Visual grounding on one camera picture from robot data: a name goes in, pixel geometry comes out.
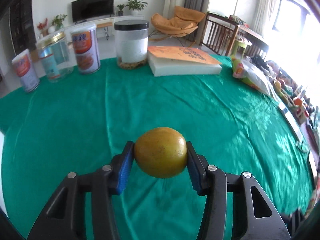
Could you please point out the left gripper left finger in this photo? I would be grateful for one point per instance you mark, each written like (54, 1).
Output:
(63, 216)

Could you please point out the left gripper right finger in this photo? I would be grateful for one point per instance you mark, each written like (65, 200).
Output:
(254, 215)

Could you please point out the green-yellow orange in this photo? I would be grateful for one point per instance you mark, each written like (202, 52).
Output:
(161, 152)

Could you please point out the green tablecloth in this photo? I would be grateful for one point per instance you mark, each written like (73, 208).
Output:
(79, 123)

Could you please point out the white plastic snack bag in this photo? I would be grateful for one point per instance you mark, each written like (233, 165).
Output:
(252, 76)

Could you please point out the small red-white can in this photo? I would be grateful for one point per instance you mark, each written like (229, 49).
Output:
(24, 68)

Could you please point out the clear jar gold lid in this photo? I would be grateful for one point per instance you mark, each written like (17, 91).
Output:
(53, 53)

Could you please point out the tall red-white can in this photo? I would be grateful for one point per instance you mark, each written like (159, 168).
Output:
(85, 46)

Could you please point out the white box orange cover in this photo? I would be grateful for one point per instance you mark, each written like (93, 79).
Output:
(173, 60)

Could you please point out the wooden dining chair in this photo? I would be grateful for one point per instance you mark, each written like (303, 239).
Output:
(219, 35)

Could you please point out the clear jar black lid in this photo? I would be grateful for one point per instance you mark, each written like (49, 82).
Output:
(131, 40)

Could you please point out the orange lounge chair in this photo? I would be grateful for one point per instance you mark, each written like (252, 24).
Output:
(184, 22)

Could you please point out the black television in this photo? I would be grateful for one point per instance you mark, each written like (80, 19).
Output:
(86, 9)

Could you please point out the potted green plant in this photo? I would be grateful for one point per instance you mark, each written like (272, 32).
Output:
(135, 6)

